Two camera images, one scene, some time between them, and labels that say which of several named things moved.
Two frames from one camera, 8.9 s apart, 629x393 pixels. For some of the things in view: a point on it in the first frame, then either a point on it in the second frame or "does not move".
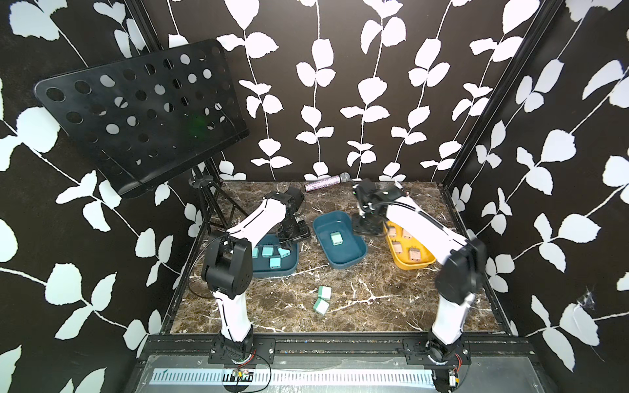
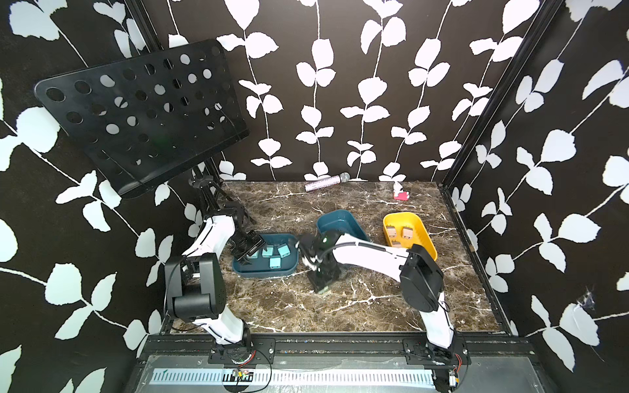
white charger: x=267 y=250 does not move
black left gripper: x=304 y=235 -> x=257 y=241
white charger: x=283 y=252 does not move
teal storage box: x=261 y=265 does not move
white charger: x=275 y=263 does not move
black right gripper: x=376 y=231 -> x=317 y=283
